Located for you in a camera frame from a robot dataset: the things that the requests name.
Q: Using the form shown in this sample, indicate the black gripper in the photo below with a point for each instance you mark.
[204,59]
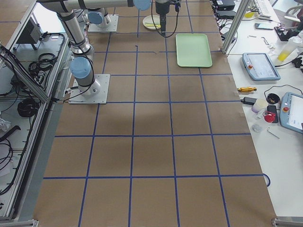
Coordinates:
[161,8]

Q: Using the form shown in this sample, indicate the white round plate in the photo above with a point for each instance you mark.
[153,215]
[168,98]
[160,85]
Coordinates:
[152,19]

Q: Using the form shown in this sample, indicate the yellow plastic fork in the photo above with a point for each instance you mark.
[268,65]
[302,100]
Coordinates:
[151,24]

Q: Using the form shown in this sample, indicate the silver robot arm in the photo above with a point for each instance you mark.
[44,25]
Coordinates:
[82,66]
[98,16]

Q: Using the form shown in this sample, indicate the light green tray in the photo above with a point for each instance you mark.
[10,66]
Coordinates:
[193,51]

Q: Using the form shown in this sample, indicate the smartphone on desk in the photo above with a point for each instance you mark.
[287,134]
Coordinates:
[262,26]

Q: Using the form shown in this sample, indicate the upper teach pendant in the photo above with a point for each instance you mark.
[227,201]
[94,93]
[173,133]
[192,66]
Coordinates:
[259,66]

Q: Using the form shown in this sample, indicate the teach pendant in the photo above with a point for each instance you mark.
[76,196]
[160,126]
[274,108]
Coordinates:
[259,66]
[291,112]

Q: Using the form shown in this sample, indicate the black power adapter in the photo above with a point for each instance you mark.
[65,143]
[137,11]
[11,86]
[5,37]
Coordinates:
[248,100]

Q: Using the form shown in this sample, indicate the white cup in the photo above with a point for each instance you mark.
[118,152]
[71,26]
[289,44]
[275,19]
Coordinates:
[259,105]

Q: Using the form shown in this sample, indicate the black box on shelf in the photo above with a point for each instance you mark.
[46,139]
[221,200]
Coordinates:
[31,34]

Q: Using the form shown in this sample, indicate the squeeze bottle yellow liquid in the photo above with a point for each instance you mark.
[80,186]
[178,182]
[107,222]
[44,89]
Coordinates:
[291,45]

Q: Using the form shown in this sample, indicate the red round tape dispenser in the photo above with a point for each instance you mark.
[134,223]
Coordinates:
[269,116]

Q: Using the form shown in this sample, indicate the lower teach pendant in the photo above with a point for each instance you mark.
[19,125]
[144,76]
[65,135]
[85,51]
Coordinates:
[291,112]

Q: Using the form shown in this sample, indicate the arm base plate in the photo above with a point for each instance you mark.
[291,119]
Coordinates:
[111,28]
[96,94]

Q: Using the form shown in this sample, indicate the aluminium frame post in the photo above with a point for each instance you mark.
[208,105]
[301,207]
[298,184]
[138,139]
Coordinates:
[235,25]

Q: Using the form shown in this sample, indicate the aluminium side rack frame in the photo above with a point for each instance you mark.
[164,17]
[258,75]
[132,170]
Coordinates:
[28,85]

